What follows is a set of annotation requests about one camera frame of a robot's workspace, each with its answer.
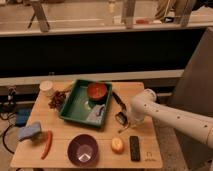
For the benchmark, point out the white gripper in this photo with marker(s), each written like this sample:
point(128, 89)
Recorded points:
point(136, 121)

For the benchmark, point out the metal fork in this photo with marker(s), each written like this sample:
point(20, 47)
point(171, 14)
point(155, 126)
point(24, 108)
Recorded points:
point(123, 129)

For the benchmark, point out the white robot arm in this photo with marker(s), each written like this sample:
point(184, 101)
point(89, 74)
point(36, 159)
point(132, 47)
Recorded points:
point(194, 125)

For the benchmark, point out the red bowl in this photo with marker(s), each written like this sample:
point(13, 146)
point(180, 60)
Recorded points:
point(96, 91)

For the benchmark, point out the purple bowl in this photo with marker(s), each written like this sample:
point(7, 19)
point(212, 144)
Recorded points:
point(83, 150)

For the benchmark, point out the black brush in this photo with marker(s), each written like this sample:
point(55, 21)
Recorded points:
point(121, 116)

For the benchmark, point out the black remote control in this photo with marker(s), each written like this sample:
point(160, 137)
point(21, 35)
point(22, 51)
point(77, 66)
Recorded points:
point(134, 148)

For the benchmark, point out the yellow apple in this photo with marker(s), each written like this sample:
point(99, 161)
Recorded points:
point(117, 145)

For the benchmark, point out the blue cloth in tray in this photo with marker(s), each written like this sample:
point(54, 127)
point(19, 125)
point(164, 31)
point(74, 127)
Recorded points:
point(96, 114)

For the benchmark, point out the green plastic tray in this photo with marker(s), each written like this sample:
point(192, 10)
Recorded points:
point(77, 105)

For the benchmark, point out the dark red grapes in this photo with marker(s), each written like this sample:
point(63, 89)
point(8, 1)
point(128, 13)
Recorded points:
point(57, 100)

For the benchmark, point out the red chili pepper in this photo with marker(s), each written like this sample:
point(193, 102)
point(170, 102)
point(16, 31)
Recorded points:
point(49, 136)

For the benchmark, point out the white cup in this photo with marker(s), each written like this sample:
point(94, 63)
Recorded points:
point(47, 88)

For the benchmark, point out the blue sponge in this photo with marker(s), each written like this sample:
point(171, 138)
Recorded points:
point(30, 131)

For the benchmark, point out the blue box beside table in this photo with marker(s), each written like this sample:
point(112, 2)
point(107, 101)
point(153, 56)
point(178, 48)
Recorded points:
point(21, 116)

